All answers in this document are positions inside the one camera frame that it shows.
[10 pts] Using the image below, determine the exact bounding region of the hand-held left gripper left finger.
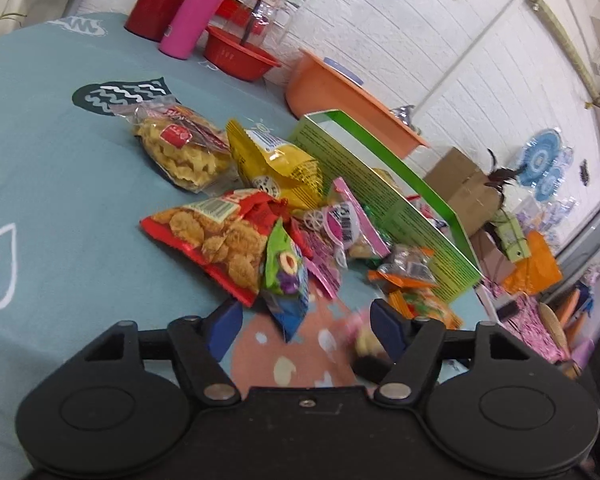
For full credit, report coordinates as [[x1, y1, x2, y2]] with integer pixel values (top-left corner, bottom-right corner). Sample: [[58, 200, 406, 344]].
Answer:
[[67, 299, 244, 406]]

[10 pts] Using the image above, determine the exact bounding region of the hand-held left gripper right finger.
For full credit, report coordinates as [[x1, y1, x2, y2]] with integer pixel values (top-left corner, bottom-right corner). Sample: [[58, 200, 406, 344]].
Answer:
[[370, 298, 543, 406]]

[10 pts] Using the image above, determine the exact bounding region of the small pink yellow packet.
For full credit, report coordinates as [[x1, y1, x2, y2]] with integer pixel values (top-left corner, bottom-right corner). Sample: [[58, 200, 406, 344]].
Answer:
[[347, 310, 397, 383]]

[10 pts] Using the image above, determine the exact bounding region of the orange yellow snack packet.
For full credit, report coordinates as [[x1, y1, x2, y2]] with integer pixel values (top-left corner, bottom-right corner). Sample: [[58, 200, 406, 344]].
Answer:
[[387, 287, 463, 331]]

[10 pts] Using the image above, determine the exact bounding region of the orange-edged clear cake packet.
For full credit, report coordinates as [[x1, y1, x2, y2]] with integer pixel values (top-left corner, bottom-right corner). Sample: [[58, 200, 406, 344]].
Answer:
[[367, 245, 438, 293]]

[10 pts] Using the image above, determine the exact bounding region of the red cracker packet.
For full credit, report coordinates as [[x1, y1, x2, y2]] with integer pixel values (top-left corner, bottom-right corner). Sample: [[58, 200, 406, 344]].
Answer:
[[140, 189, 288, 308]]

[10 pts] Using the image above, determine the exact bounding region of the pink barcode snack packet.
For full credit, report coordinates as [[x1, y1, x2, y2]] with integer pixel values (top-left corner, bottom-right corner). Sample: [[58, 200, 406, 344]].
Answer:
[[325, 177, 393, 261]]

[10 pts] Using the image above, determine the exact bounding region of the green cardboard box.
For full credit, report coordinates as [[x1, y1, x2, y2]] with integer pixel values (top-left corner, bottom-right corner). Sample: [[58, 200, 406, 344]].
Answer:
[[290, 109, 483, 303]]

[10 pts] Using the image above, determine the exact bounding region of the green purple candy packet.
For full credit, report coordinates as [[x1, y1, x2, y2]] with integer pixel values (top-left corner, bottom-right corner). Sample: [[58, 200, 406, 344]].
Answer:
[[260, 220, 311, 343]]

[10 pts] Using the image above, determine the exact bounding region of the pink white snack packet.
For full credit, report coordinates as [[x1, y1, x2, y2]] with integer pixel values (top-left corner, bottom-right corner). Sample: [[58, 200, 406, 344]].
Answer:
[[289, 210, 343, 301]]

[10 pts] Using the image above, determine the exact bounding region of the small brown cardboard box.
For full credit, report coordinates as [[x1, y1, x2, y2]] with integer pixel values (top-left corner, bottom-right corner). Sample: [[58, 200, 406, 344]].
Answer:
[[472, 232, 516, 286]]

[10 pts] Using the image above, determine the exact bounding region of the pink floral cloth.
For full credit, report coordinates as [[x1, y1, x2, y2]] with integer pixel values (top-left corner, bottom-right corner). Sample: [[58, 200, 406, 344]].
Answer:
[[480, 280, 581, 366]]

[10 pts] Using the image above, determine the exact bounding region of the small pale green box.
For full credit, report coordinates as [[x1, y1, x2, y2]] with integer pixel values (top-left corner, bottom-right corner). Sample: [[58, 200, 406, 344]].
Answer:
[[492, 210, 531, 263]]

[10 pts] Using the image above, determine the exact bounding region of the large brown cardboard box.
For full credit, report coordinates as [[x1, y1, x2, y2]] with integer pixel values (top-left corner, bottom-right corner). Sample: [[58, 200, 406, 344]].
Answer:
[[424, 147, 503, 238]]

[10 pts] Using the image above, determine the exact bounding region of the orange bag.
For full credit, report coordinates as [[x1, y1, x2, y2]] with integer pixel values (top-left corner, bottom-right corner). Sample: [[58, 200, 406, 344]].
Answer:
[[502, 230, 563, 296]]

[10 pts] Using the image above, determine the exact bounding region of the woven round cushion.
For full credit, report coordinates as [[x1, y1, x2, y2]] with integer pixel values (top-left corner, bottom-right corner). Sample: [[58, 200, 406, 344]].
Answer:
[[537, 302, 572, 357]]

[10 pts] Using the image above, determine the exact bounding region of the clear twisted chips packet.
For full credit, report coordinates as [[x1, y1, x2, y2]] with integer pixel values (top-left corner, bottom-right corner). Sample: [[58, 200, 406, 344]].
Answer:
[[111, 101, 238, 193]]

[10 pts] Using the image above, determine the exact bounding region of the purple-leaf plant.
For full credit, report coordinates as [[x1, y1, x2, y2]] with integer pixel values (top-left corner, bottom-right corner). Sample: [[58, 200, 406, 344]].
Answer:
[[482, 149, 523, 197]]

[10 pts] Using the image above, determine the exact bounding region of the teal printed tablecloth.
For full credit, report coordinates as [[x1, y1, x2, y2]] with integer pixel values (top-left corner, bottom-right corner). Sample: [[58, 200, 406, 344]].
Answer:
[[0, 12, 486, 480]]

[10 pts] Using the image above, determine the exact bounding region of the steel bowl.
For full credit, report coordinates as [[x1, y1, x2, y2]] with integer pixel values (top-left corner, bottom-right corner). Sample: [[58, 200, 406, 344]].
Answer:
[[390, 105, 417, 127]]

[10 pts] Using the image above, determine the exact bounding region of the medium blue paper fan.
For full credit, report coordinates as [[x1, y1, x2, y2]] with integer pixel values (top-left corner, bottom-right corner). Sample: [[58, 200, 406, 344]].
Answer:
[[535, 165, 564, 202]]

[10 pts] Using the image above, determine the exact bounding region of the orange plastic basin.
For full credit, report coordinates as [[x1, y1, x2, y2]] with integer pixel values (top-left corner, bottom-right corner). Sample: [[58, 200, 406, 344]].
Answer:
[[285, 50, 430, 157]]

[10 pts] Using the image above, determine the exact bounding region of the blue plate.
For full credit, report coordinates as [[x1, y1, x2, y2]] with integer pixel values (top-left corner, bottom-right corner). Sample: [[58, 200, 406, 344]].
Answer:
[[325, 57, 366, 86]]

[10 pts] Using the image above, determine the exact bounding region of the red plastic basin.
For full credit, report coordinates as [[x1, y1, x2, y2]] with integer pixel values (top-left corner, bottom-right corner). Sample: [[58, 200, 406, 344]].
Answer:
[[203, 26, 282, 82]]

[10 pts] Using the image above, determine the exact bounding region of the pink insulated bottle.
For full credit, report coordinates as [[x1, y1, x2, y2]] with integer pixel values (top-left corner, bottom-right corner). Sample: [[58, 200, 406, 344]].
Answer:
[[159, 0, 241, 61]]

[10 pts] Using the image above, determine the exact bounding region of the clear glass pitcher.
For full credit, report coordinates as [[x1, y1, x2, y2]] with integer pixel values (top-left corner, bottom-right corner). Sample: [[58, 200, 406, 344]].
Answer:
[[240, 0, 301, 48]]

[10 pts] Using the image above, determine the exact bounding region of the red thermos jug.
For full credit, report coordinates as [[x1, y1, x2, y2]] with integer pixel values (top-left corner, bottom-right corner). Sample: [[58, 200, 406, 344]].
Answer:
[[125, 0, 208, 43]]

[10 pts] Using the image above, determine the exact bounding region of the beige wrapped pipe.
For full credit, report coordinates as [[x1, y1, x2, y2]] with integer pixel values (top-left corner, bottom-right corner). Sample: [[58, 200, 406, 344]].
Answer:
[[490, 0, 600, 107]]

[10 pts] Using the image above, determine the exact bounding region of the white wall pipe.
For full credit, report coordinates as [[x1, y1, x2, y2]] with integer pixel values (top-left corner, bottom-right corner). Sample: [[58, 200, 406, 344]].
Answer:
[[412, 0, 520, 109]]

